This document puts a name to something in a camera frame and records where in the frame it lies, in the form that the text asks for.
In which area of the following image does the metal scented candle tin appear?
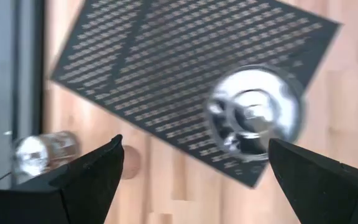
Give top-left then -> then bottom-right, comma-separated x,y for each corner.
205,64 -> 306,162

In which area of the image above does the clear ribbed glass candle holder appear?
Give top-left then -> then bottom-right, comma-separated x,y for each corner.
11,130 -> 80,184

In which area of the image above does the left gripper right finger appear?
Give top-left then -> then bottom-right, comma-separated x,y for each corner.
268,138 -> 358,224

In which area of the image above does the pink ribbed glass candle holder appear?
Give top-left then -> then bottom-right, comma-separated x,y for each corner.
121,144 -> 142,180

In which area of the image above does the black perforated metal shelf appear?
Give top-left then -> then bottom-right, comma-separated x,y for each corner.
50,0 -> 341,189

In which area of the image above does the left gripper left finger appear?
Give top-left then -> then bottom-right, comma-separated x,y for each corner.
0,134 -> 124,224

